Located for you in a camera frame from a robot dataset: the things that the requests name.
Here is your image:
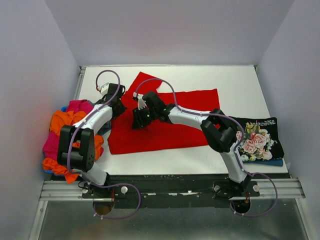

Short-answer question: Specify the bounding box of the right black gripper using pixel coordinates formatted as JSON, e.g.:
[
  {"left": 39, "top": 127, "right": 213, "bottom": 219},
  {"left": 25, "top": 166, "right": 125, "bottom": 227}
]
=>
[{"left": 131, "top": 105, "right": 158, "bottom": 130}]

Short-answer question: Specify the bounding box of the red t shirt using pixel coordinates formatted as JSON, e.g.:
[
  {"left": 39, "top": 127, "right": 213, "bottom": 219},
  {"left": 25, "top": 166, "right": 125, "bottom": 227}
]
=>
[{"left": 108, "top": 72, "right": 220, "bottom": 155}]

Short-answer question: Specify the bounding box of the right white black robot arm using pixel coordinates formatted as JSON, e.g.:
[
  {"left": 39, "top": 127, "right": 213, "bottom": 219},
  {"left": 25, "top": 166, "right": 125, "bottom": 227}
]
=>
[{"left": 132, "top": 91, "right": 251, "bottom": 196}]

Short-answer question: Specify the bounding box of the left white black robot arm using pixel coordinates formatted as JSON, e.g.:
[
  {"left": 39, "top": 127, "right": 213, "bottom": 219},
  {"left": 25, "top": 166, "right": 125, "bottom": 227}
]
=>
[{"left": 57, "top": 83, "right": 126, "bottom": 198}]

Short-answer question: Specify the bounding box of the grey blue t shirt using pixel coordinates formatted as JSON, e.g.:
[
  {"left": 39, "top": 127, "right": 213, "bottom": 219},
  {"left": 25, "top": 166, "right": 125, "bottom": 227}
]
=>
[{"left": 87, "top": 99, "right": 112, "bottom": 135}]

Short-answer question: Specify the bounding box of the orange t shirt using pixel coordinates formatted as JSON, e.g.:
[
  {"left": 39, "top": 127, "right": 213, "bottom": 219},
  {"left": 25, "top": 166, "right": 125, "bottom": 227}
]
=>
[{"left": 41, "top": 110, "right": 105, "bottom": 185}]

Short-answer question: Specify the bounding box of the pink t shirt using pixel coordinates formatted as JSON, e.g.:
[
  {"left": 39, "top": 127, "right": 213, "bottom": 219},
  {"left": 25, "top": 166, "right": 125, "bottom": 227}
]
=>
[{"left": 58, "top": 100, "right": 93, "bottom": 140}]

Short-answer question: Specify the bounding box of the black floral folded t shirt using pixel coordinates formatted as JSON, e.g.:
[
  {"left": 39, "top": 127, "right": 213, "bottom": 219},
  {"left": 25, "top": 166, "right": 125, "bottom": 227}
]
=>
[{"left": 234, "top": 117, "right": 285, "bottom": 162}]

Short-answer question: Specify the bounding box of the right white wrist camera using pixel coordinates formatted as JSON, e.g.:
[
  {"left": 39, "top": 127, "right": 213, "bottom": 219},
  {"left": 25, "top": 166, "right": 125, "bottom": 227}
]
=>
[{"left": 133, "top": 92, "right": 147, "bottom": 110}]

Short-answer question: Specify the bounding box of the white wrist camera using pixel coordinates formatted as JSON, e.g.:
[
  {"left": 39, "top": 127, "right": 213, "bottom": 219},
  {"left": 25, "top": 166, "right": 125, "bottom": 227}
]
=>
[
  {"left": 133, "top": 92, "right": 147, "bottom": 110},
  {"left": 97, "top": 83, "right": 110, "bottom": 96}
]

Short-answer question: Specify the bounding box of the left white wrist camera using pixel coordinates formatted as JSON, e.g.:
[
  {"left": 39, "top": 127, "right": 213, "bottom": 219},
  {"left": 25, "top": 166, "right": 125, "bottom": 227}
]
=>
[{"left": 97, "top": 83, "right": 110, "bottom": 96}]

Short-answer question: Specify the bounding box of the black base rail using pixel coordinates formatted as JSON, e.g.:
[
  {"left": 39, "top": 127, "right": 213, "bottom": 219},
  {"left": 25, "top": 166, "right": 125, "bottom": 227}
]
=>
[{"left": 82, "top": 174, "right": 260, "bottom": 209}]

